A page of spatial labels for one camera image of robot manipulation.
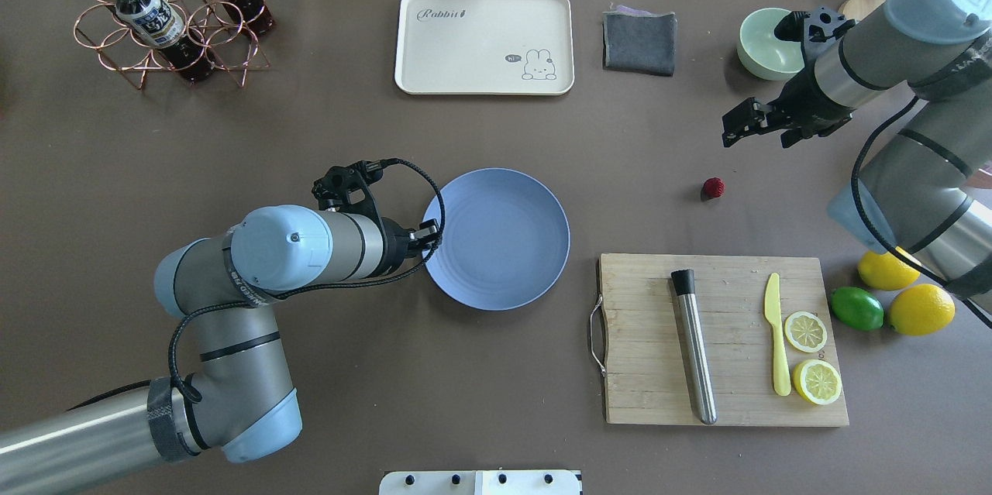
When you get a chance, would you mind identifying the red strawberry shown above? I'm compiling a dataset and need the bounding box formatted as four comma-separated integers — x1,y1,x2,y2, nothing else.
701,177,726,201

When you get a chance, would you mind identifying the green bowl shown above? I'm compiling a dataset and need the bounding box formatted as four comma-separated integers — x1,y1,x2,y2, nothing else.
736,8,805,81

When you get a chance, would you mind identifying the yellow plastic knife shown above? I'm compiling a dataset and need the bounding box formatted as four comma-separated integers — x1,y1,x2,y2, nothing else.
764,273,791,397

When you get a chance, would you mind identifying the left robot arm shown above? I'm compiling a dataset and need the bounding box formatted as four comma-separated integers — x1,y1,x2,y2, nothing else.
2,205,444,494

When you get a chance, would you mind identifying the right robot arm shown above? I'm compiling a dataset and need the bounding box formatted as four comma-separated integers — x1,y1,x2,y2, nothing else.
722,0,991,323

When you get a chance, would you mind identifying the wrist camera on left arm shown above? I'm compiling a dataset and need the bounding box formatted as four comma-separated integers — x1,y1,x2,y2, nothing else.
312,160,385,228

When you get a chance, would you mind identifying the whole yellow lemon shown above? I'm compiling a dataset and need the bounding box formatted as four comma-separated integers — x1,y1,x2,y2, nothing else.
889,284,956,336
856,251,921,291

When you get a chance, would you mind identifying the blue plate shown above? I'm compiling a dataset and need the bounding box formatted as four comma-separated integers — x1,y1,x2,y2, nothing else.
425,169,571,311

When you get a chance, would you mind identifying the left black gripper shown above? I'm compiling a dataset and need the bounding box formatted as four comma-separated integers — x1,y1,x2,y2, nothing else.
378,218,443,275

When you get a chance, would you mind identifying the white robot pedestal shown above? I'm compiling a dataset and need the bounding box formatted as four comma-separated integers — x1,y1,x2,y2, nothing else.
378,468,584,494

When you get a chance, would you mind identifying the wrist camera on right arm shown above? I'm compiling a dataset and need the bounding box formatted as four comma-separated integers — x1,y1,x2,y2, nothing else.
773,7,857,67

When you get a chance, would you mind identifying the grey folded cloth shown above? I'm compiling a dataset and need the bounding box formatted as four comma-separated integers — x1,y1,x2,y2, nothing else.
602,5,679,77

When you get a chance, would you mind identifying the wooden cutting board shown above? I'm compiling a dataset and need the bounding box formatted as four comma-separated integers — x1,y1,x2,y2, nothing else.
598,253,848,428

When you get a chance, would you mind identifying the cream rabbit tray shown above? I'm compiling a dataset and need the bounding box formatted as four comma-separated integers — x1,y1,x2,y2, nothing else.
394,0,575,96

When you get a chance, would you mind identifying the copper wire bottle rack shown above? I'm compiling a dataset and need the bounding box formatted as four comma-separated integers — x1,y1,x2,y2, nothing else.
72,0,276,89

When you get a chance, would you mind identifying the lemon half slice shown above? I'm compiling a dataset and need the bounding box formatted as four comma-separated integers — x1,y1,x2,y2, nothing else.
783,311,828,353
791,359,843,404

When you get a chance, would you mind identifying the steel muddler black tip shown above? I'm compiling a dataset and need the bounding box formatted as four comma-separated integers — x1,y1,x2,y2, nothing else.
670,269,718,425

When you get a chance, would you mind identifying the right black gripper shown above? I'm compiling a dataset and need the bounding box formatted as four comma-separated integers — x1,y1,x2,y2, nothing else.
722,69,853,148

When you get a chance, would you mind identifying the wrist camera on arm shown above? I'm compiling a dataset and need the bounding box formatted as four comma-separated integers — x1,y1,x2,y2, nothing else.
773,7,857,67
312,160,385,228

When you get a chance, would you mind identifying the green lime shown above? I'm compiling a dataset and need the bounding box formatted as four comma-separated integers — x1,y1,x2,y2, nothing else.
829,287,885,332

